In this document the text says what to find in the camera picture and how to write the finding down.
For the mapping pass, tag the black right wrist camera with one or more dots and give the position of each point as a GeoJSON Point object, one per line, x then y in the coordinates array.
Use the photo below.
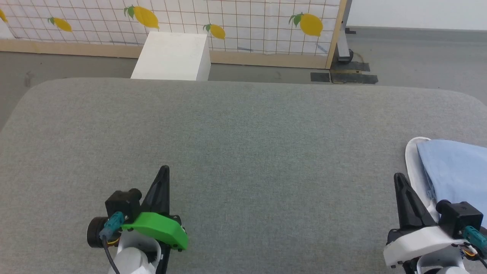
{"type": "Point", "coordinates": [460, 217]}

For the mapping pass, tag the light blue garment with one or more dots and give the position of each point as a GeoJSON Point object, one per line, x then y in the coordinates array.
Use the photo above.
{"type": "Point", "coordinates": [456, 171]}

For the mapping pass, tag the grey metal panel stand leg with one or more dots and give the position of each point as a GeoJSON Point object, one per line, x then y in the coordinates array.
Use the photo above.
{"type": "Point", "coordinates": [343, 45]}

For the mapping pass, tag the grey fabric sofa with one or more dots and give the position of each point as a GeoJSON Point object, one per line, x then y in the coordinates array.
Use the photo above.
{"type": "Point", "coordinates": [243, 152]}

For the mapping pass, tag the small black floor mat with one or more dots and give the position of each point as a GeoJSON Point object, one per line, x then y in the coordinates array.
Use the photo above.
{"type": "Point", "coordinates": [320, 77]}

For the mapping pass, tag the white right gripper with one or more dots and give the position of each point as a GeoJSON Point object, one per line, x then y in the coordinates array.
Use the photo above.
{"type": "Point", "coordinates": [422, 243]}

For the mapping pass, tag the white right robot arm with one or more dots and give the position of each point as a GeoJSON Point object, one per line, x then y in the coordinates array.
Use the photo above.
{"type": "Point", "coordinates": [437, 266]}

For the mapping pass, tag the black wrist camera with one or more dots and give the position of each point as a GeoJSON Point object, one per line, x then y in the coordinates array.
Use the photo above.
{"type": "Point", "coordinates": [121, 205]}
{"type": "Point", "coordinates": [460, 217]}

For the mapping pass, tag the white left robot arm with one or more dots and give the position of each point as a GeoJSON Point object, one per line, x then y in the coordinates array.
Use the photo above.
{"type": "Point", "coordinates": [131, 262]}

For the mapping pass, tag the large black floor mat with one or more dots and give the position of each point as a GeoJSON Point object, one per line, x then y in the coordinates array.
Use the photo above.
{"type": "Point", "coordinates": [354, 76]}

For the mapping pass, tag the white box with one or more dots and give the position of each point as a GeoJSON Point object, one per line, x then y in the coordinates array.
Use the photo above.
{"type": "Point", "coordinates": [171, 57]}

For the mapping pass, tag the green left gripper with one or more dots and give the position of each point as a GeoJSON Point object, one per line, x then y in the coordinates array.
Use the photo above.
{"type": "Point", "coordinates": [159, 228]}

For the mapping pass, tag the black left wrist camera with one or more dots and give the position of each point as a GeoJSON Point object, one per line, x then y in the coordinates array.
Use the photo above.
{"type": "Point", "coordinates": [121, 205]}

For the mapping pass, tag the white laundry basket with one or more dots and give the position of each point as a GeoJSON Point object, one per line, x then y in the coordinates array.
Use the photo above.
{"type": "Point", "coordinates": [412, 163]}

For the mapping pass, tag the lemon print tile panel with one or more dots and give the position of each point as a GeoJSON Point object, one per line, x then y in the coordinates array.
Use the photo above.
{"type": "Point", "coordinates": [247, 23]}

